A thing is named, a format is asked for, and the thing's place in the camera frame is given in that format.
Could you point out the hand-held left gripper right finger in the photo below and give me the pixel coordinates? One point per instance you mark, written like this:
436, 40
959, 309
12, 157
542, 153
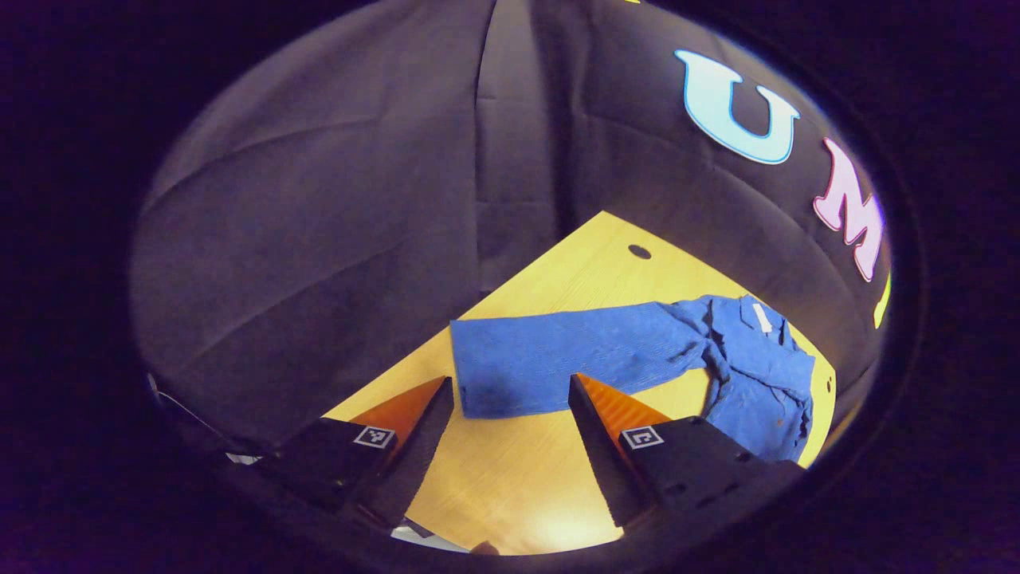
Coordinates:
598, 454

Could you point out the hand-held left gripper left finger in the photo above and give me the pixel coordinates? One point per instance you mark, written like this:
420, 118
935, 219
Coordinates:
422, 454

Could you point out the blue button-up jacket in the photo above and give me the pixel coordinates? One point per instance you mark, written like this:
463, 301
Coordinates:
558, 359

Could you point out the black backdrop cloth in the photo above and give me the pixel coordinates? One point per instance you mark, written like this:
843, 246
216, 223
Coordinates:
358, 199

